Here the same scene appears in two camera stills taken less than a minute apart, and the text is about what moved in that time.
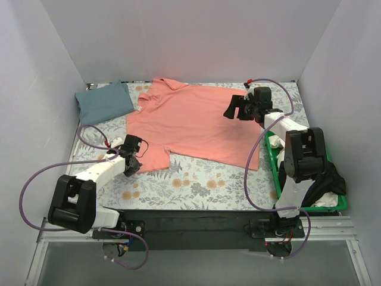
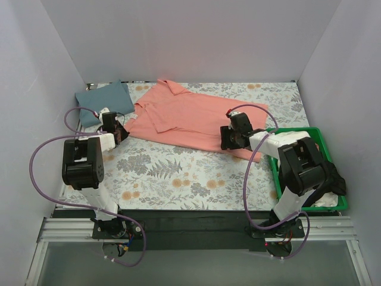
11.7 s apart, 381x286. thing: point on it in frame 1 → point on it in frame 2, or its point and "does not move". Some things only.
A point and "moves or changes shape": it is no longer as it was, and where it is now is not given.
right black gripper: x=241 y=107 → x=225 y=138
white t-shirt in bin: x=329 y=200 does not move
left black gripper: x=133 y=165 → x=121 y=133
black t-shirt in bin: x=330 y=180 does not move
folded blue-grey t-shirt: x=103 y=103 does not move
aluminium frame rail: x=333 y=229 does not move
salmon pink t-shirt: x=187 y=121 moves or changes shape
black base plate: x=201 y=229 does not move
